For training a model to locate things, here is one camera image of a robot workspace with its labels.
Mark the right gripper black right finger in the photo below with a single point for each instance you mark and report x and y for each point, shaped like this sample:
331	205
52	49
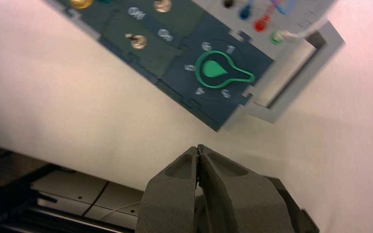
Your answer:
238	199

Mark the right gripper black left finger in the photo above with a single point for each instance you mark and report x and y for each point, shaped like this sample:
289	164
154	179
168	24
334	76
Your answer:
170	199

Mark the dark knob with green pointer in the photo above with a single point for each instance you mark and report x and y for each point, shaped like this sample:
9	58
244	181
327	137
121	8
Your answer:
213	69

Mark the blue grey control box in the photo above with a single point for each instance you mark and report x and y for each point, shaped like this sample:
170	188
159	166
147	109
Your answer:
160	54

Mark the teal round push button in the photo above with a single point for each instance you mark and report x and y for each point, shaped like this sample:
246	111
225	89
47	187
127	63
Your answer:
104	1

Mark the yellow round push button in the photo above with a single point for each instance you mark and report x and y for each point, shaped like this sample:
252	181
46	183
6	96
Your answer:
81	3

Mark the black metal table frame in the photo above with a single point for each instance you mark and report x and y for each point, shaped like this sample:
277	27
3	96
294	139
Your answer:
9	193

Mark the silver metal toggle switch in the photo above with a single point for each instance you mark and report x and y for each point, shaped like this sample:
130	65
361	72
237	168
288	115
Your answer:
162	5
137	41

